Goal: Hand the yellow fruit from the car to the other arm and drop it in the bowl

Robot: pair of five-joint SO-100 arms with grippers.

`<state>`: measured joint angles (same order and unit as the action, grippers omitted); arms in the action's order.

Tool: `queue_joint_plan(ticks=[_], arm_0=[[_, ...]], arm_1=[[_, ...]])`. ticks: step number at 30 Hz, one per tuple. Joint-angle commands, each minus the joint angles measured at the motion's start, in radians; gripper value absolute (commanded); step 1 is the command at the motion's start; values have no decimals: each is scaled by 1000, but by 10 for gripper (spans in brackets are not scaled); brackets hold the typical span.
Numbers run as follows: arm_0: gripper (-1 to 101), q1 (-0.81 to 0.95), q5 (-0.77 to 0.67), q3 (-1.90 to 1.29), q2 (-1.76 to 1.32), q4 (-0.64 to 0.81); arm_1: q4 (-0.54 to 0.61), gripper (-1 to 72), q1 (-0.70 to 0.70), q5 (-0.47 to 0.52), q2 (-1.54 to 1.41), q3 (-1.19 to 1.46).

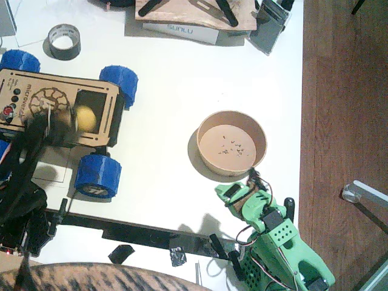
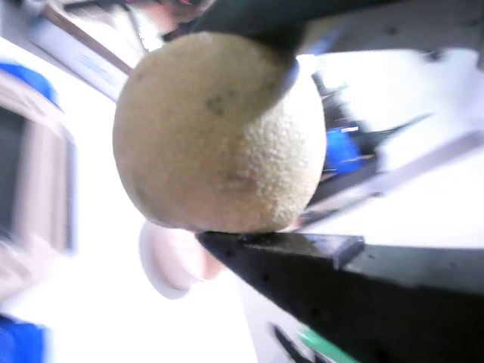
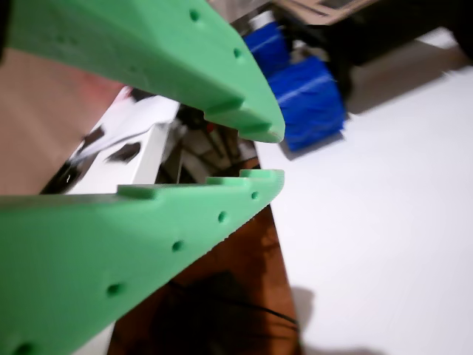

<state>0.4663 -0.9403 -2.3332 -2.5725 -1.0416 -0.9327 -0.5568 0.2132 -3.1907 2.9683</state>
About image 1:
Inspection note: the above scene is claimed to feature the crumpled dark foil piece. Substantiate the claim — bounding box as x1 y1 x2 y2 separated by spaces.
169 246 186 267

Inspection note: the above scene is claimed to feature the small wrist camera board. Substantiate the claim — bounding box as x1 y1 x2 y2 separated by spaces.
247 168 264 190

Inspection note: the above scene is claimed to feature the white grey box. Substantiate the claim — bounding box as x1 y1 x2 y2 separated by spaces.
0 0 18 39

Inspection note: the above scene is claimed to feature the black table clamp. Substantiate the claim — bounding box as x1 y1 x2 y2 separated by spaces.
50 198 68 236
209 233 229 259
229 250 246 281

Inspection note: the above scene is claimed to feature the white SUNLU box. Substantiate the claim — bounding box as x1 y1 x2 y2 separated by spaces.
142 20 219 45

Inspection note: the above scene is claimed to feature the yellow ball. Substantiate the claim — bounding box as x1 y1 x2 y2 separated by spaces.
74 105 98 133

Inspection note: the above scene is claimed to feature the striped brown fabric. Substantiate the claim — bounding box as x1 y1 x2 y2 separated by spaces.
0 262 213 291

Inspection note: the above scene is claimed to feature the black flat stick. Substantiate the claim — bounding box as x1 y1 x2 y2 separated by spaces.
138 0 166 18
215 0 239 27

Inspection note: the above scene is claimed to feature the long black bar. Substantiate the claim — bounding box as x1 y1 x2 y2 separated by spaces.
38 207 243 260

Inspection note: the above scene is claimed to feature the black tape piece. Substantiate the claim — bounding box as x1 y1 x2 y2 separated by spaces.
108 244 135 264

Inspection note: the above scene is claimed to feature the brown paper bowl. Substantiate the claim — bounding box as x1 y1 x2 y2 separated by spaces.
196 110 268 176

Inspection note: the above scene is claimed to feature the black round object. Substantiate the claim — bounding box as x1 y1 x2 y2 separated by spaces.
87 0 136 8

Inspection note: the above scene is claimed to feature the brown wooden board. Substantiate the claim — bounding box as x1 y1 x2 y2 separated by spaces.
135 0 258 32

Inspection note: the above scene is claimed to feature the grey metal edge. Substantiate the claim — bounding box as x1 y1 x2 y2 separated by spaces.
354 260 388 291

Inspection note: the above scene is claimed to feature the grey duct tape roll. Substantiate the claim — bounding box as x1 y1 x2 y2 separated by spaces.
47 24 82 61

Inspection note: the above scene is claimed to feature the grey chair leg with caster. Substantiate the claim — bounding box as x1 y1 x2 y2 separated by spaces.
341 180 388 231

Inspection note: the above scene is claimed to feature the blue ribbed rover wheel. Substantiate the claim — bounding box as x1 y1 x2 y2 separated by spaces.
0 140 13 166
74 154 122 201
99 65 139 110
0 49 41 73

